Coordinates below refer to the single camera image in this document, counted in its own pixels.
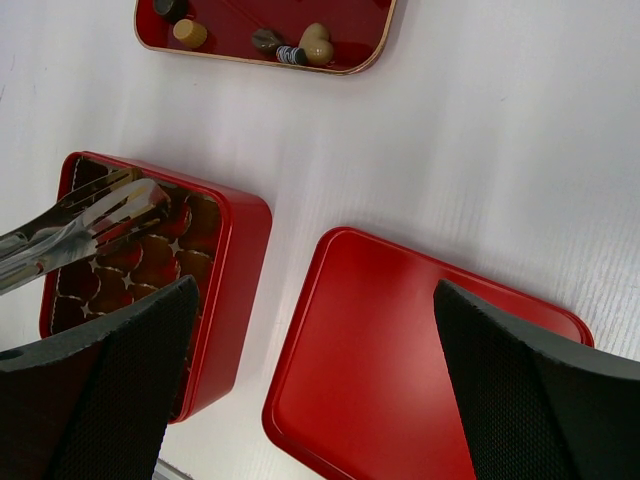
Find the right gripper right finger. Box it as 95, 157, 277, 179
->
434, 280, 639, 479

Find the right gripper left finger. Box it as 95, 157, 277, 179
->
1, 276, 199, 479

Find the red square chocolate box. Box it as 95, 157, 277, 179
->
39, 151, 272, 423

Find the small tan round chocolate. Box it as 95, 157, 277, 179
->
173, 18, 208, 49

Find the striped dark chocolate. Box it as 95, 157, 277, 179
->
276, 45, 308, 66

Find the red chocolate tray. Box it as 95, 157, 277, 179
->
134, 0, 396, 75

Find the cream heart chocolate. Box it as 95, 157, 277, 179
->
298, 23, 334, 67

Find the red box lid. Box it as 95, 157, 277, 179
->
262, 227, 594, 479

